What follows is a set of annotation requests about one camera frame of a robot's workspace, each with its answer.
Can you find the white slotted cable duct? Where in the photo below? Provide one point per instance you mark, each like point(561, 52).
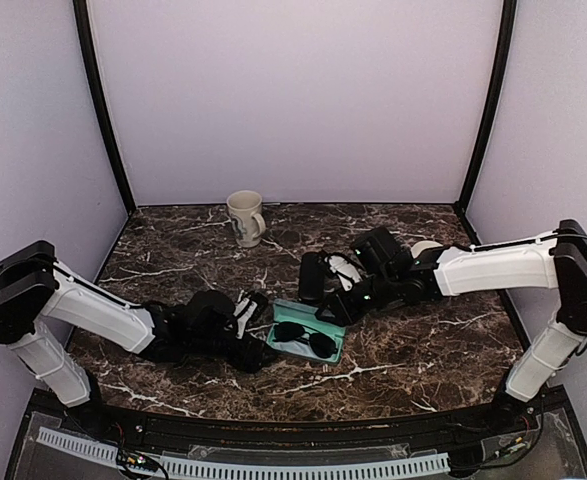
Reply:
point(240, 465)

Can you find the left black frame post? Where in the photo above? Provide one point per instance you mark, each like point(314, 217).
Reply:
point(99, 101)

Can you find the right black frame post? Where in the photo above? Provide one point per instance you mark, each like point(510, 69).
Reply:
point(498, 71)

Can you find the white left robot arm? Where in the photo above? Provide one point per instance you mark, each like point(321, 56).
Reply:
point(35, 286)

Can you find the black frame sunglasses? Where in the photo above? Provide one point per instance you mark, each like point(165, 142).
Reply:
point(321, 344)

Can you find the black frame post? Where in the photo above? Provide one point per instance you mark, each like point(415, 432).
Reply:
point(99, 101)
point(498, 71)

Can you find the black hard glasses case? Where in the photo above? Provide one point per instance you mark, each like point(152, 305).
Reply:
point(311, 279)

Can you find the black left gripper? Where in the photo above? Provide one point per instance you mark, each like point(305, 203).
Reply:
point(248, 359)

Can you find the white and green bowl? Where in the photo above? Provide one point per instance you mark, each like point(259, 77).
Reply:
point(422, 246)

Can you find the blue textured glasses case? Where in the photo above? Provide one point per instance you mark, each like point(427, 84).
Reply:
point(286, 311)

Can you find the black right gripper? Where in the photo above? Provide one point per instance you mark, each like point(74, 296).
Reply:
point(337, 303)

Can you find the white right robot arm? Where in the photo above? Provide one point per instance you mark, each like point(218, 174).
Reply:
point(388, 273)

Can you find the cream ceramic mug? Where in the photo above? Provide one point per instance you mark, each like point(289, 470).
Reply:
point(244, 209)

